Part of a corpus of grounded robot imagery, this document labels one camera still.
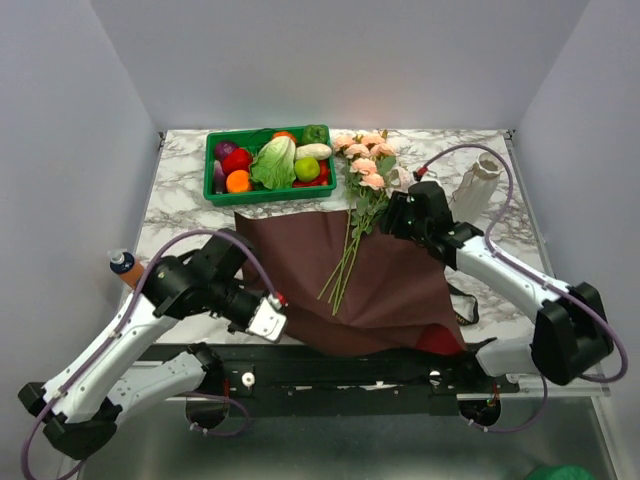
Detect pink artificial flowers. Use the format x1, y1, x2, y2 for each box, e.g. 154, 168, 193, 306
318, 130, 413, 315

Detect black ribbon with gold text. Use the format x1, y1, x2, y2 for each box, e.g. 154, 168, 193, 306
448, 283, 480, 327

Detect red paper bouquet wrap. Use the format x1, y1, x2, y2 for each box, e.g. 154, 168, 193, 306
235, 211, 466, 357

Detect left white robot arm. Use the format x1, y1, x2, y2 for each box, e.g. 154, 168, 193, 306
18, 229, 286, 462

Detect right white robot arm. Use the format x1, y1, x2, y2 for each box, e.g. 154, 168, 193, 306
380, 181, 614, 392

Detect white ribbed ceramic vase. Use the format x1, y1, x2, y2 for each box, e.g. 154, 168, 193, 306
449, 152, 502, 224

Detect orange bottle with blue cap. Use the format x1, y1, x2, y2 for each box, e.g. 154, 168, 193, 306
108, 249, 145, 289

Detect purple eggplant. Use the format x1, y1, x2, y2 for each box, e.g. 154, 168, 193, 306
213, 160, 226, 194

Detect orange fruit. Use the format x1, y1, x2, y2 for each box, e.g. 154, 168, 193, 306
226, 170, 253, 194

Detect red chili pepper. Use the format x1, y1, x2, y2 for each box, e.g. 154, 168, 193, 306
293, 161, 330, 188

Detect white radish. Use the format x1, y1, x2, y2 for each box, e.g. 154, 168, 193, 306
295, 143, 333, 161

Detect red bell pepper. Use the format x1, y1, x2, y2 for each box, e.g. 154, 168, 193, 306
221, 148, 253, 175

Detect green apple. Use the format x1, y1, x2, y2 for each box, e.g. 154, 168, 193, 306
294, 157, 321, 183

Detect green cabbage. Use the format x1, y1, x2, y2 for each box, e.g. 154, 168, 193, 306
250, 137, 296, 190

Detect purple onion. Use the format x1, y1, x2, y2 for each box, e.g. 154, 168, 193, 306
213, 140, 239, 162

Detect green bell pepper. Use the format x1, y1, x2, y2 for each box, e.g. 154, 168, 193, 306
300, 124, 329, 145

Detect green plastic basket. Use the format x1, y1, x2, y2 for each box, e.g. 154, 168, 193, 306
203, 126, 337, 207

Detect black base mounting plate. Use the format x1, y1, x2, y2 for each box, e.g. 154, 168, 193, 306
124, 342, 539, 419

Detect small orange at basket back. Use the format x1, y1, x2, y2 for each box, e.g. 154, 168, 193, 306
272, 131, 297, 144

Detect green object at bottom edge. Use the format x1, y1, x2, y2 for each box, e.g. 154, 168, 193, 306
525, 465, 595, 480

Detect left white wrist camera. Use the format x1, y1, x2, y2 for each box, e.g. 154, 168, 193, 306
245, 294, 287, 343

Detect aluminium frame rail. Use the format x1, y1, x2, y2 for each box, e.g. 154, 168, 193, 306
79, 378, 615, 479

